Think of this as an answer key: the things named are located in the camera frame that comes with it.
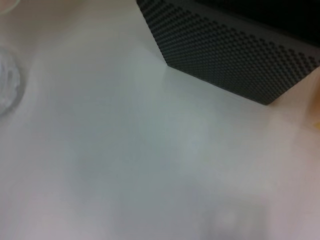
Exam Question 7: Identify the clear green-label water bottle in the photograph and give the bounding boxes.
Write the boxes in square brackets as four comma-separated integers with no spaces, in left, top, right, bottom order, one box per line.
[0,46,26,118]

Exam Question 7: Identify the black mesh pen holder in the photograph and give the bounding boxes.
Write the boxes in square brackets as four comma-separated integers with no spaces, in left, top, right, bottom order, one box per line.
[136,0,320,106]

